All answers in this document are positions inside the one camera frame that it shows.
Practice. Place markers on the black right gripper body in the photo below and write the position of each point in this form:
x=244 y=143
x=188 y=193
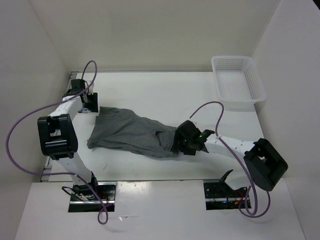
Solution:
x=185 y=145

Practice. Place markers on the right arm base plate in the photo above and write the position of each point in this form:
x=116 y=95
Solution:
x=219 y=196

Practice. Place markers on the grey shorts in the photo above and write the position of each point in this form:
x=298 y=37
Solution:
x=122 y=129

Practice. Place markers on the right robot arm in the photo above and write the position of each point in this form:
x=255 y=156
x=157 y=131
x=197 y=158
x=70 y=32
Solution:
x=264 y=166

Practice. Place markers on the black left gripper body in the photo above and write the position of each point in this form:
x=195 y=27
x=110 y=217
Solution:
x=88 y=107

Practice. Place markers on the white plastic basket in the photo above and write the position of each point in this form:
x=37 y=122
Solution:
x=238 y=83

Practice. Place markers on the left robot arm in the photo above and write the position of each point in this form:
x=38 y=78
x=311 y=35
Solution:
x=58 y=139

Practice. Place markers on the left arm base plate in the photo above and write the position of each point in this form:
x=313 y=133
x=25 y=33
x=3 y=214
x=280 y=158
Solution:
x=88 y=202

